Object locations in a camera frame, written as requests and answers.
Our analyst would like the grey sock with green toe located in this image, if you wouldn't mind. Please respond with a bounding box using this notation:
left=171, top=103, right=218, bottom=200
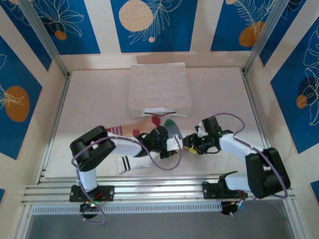
left=163, top=119, right=184, bottom=144

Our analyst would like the beige sock with maroon toe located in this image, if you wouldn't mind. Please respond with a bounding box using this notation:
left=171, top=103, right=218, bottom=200
left=104, top=116, right=162, bottom=138

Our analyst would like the white sock with black stripes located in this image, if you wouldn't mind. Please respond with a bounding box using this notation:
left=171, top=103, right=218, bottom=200
left=116, top=151, right=160, bottom=174

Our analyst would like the white fabric organizer box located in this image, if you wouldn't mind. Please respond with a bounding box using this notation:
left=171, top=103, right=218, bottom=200
left=128, top=62, right=193, bottom=119

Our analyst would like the black controller box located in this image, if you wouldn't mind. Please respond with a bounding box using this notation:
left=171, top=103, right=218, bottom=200
left=220, top=200, right=247, bottom=216
left=79, top=202, right=100, bottom=220

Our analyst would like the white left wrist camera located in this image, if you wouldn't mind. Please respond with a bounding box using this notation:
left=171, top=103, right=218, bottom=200
left=166, top=135, right=184, bottom=152

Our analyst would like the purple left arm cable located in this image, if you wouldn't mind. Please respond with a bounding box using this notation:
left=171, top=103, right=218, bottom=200
left=71, top=135, right=183, bottom=224

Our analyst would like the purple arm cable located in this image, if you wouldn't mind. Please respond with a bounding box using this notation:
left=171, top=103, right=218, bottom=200
left=71, top=135, right=183, bottom=224
left=213, top=113, right=289, bottom=216

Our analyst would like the brown box handle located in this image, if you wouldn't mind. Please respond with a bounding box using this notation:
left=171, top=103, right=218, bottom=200
left=144, top=111, right=177, bottom=117

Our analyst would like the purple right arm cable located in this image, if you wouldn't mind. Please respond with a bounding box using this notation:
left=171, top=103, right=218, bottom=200
left=213, top=113, right=289, bottom=216

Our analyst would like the aluminium mounting rail beam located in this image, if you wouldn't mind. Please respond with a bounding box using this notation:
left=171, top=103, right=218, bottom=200
left=21, top=174, right=295, bottom=207

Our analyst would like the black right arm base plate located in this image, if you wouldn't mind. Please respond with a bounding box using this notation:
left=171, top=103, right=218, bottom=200
left=202, top=182, right=248, bottom=200

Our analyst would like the aluminium side rail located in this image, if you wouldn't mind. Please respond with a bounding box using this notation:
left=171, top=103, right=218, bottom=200
left=36, top=73, right=73, bottom=185
left=241, top=69, right=280, bottom=179

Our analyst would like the white slotted cable duct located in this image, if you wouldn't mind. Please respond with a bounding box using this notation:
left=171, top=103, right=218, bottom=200
left=31, top=202, right=223, bottom=215

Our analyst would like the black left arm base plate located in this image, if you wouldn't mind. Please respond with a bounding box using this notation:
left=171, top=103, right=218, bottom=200
left=69, top=185, right=115, bottom=202

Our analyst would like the aluminium frame post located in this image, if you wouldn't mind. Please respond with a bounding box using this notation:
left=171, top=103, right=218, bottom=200
left=243, top=0, right=291, bottom=75
left=18, top=0, right=70, bottom=78

